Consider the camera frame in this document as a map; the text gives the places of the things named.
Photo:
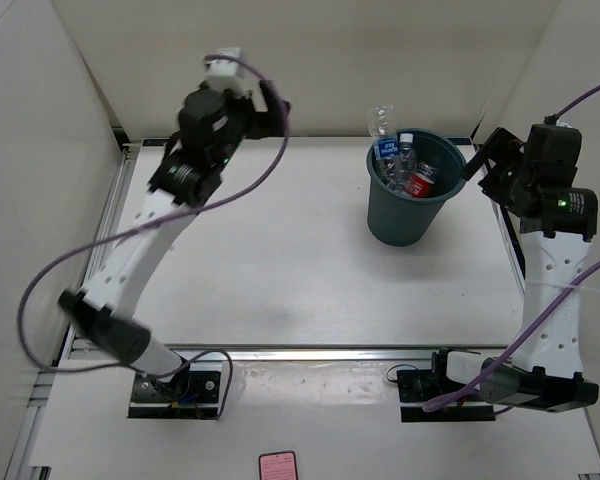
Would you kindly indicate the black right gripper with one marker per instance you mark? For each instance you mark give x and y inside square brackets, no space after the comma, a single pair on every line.
[500,144]

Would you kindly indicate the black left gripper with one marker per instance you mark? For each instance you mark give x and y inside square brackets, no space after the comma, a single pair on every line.
[272,100]

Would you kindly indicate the small bottle black label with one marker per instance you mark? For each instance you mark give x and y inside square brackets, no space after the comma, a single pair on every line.
[429,171]

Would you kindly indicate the clear bottle red label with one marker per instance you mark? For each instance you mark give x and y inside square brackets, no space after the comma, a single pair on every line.
[417,186]

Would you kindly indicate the clear unlabelled plastic bottle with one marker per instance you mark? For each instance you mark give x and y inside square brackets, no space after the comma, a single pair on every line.
[403,164]

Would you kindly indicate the clear bottle blue label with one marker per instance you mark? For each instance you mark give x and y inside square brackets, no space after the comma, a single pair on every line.
[381,123]

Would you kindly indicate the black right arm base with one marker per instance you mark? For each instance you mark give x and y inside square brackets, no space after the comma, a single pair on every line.
[418,384]

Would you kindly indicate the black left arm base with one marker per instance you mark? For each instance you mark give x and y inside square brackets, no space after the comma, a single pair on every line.
[199,392]

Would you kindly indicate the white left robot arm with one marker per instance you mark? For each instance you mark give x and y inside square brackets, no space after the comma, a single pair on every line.
[103,308]

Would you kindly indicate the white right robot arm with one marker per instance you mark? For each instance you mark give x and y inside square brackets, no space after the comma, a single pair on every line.
[541,369]

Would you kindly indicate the dark green plastic bin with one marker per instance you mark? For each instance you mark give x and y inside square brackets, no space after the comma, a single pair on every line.
[399,220]

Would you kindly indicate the pink smartphone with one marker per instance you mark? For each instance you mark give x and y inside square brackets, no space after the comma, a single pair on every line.
[278,466]

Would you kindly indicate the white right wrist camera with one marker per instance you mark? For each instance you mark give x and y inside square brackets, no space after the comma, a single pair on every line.
[562,122]

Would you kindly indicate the aluminium table edge rail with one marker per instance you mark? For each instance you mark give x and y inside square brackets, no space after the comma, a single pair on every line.
[316,354]

